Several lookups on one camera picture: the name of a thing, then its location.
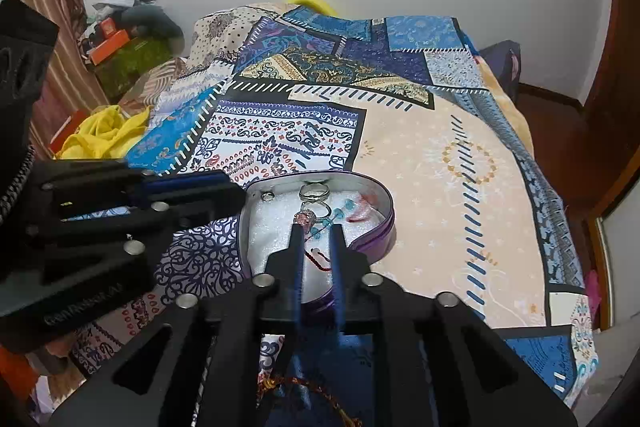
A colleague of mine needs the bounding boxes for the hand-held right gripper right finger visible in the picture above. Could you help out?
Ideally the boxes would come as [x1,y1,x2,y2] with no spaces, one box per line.
[331,225,577,427]

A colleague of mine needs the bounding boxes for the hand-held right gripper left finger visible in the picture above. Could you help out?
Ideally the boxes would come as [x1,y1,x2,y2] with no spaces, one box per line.
[47,225,306,427]

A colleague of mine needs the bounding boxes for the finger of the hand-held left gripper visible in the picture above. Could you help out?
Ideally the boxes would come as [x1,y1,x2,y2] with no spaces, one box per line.
[34,159,234,222]
[24,181,247,280]

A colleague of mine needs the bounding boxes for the purple heart-shaped tin box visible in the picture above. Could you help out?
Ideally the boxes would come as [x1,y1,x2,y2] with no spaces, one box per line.
[238,172,397,306]

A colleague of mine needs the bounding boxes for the white foam liner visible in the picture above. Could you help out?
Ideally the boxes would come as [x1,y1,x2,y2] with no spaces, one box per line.
[247,183,387,300]

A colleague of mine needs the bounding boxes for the blue bead earrings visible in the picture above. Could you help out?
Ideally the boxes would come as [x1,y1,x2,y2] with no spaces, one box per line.
[310,201,357,239]

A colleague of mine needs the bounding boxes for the small orange box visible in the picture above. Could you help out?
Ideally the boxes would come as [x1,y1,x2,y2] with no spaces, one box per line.
[49,109,87,154]

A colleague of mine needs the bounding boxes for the orange cardboard box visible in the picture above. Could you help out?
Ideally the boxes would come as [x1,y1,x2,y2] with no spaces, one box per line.
[86,29,135,66]

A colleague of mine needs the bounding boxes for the yellow cloth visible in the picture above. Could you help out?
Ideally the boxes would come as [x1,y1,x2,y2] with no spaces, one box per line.
[55,105,153,160]

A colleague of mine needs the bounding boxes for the green patterned cloth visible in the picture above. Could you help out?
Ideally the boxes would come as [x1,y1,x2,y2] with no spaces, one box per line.
[94,36,175,104]

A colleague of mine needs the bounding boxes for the pile of dark clothes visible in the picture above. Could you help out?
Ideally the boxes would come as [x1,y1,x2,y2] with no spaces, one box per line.
[82,0,185,45]

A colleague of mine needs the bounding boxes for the patchwork printed blanket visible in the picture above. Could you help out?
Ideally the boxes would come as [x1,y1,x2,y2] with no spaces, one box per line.
[70,3,601,427]

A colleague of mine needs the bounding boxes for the yellow plastic object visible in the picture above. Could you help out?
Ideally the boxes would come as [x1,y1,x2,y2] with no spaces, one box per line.
[287,0,335,16]

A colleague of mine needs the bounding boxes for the pink cloth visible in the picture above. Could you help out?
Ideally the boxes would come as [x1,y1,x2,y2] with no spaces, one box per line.
[584,271,602,319]

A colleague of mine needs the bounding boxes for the dark purple pillow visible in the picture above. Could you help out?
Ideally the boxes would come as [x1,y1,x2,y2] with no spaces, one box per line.
[477,39,522,104]

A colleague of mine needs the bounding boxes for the red thread bracelet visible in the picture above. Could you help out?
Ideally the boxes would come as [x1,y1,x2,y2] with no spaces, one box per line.
[306,246,335,273]

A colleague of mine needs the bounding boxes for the red string charm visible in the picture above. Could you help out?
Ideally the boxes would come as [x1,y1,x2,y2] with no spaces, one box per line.
[349,199,382,224]

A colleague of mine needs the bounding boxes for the silver ring with stones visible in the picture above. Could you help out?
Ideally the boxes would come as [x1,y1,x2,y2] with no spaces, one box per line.
[302,201,332,222]

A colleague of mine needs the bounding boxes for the plain silver ring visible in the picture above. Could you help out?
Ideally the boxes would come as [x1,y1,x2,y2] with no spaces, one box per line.
[299,183,332,202]

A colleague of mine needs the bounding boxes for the brown beaded bracelet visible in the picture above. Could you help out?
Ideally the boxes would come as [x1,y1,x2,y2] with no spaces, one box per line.
[260,372,363,427]

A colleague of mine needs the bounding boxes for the wooden door frame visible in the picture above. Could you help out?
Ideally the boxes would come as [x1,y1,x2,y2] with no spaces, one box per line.
[580,0,640,335]

